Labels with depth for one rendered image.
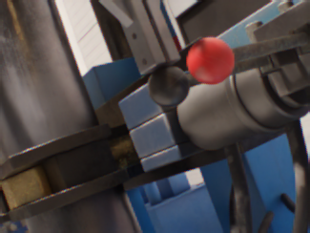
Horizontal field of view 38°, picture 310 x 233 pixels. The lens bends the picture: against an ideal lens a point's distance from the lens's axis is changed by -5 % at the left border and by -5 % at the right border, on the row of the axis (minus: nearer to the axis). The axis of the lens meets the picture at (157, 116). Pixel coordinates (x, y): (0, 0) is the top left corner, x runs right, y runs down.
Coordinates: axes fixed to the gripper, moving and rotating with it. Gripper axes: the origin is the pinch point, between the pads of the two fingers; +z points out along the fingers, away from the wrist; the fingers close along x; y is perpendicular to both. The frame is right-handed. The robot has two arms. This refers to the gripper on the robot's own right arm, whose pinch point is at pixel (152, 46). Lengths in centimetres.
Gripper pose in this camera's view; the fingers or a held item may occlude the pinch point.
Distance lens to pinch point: 41.3
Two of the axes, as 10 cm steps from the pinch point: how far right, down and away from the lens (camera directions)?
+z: 3.6, 9.3, -0.8
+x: 7.8, -2.5, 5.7
